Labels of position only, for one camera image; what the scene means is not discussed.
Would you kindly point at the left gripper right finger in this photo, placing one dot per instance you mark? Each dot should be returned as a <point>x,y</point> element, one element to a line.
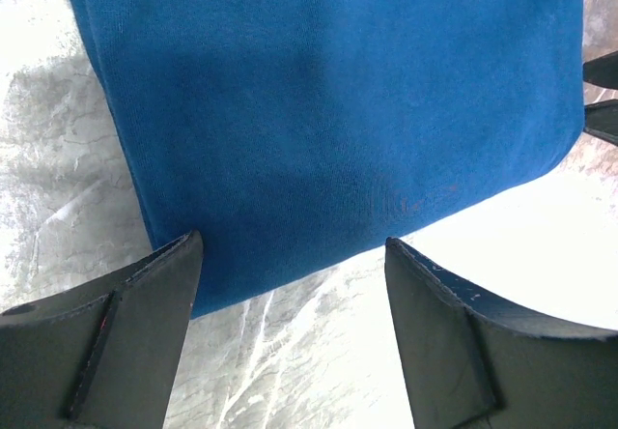
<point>472,359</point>

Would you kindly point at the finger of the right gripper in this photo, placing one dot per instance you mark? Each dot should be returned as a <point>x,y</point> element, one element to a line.
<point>601,120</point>
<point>602,71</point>

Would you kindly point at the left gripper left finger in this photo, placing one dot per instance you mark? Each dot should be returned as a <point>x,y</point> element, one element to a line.
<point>105,353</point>

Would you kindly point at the blue t shirt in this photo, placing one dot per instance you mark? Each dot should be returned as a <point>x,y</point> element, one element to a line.
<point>295,134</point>

